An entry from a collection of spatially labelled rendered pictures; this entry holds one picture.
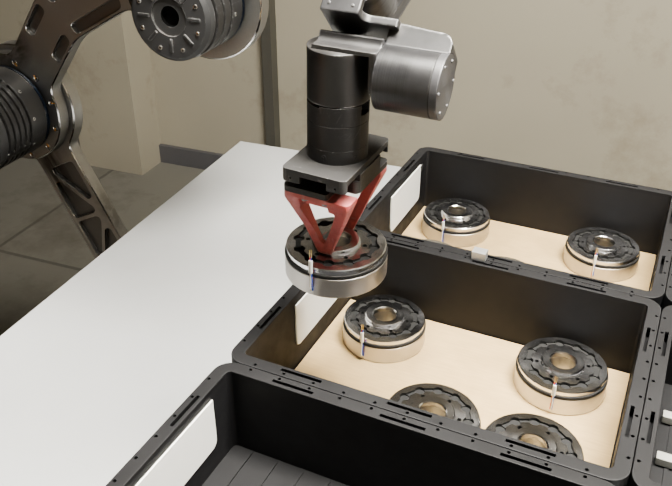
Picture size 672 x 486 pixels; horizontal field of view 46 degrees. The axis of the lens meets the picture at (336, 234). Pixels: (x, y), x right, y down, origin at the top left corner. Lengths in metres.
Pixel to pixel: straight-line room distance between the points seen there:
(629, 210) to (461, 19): 1.66
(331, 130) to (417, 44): 0.10
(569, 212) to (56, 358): 0.81
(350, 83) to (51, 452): 0.65
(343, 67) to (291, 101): 2.44
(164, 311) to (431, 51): 0.77
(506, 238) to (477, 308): 0.25
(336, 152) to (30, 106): 0.98
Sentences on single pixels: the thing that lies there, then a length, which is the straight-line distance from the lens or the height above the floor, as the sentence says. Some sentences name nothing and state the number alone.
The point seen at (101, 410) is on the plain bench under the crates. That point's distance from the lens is 1.14.
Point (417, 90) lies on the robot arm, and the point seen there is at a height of 1.22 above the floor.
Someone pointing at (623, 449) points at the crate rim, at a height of 0.93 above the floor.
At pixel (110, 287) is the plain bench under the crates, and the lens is 1.39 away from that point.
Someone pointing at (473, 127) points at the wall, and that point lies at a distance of 2.91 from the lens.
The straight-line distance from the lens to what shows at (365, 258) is 0.77.
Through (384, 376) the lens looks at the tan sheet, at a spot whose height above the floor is 0.83.
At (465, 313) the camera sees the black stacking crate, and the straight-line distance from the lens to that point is 1.02.
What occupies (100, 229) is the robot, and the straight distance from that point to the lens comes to 1.75.
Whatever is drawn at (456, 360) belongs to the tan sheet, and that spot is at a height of 0.83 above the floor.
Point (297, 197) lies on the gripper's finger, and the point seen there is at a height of 1.11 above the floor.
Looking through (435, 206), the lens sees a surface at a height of 0.86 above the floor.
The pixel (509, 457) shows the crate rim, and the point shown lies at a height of 0.93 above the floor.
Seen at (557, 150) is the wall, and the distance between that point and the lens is 2.89.
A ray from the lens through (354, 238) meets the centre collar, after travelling 0.79.
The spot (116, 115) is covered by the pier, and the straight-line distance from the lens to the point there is 3.37.
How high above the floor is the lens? 1.44
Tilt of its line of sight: 30 degrees down
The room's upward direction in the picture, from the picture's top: straight up
